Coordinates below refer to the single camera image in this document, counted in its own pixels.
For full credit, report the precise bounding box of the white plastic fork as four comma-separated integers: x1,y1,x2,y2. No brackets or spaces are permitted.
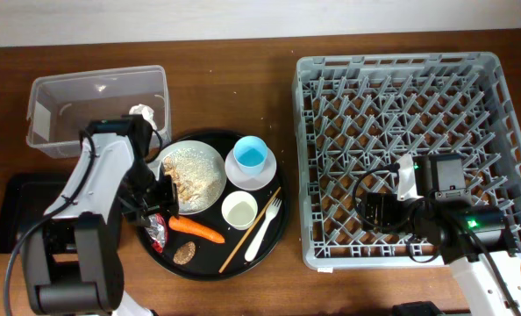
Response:
245,198,282,262

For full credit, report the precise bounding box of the white tissue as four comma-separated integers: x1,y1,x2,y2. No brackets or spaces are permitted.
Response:
129,104,157,130

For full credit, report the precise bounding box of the brown round cookie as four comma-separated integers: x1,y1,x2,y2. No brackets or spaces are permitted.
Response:
173,241,196,265

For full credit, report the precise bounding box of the grey plate with food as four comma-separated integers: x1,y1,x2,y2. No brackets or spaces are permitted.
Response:
148,140,227,215

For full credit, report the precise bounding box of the cream plastic cup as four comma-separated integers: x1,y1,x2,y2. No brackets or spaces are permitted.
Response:
221,190,258,230

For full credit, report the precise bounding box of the light blue plastic cup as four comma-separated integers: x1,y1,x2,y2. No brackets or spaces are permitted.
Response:
233,136,268,176

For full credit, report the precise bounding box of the red snack wrapper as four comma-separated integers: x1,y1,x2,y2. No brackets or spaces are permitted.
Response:
146,213,168,254

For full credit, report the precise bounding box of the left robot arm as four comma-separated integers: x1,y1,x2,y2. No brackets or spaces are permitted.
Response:
11,115,179,315

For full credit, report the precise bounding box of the pink shallow bowl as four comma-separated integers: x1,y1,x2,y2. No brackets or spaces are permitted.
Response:
225,149,277,191

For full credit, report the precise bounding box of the clear plastic waste bin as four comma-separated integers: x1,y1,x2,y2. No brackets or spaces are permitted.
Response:
26,65,172,159

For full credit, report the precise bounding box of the grey dishwasher rack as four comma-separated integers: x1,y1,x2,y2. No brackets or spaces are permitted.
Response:
292,52,521,269

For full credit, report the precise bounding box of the round black serving tray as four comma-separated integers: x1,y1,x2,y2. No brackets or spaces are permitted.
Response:
135,128,290,282

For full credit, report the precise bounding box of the wooden chopstick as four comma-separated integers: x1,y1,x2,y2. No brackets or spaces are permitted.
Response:
218,187,281,273

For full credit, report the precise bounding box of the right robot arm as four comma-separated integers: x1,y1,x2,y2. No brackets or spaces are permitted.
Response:
356,190,521,315

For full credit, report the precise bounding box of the orange carrot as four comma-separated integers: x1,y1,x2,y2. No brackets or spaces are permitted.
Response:
168,216,225,244

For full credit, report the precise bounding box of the black rectangular tray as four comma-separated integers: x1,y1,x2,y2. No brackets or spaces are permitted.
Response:
0,173,68,254

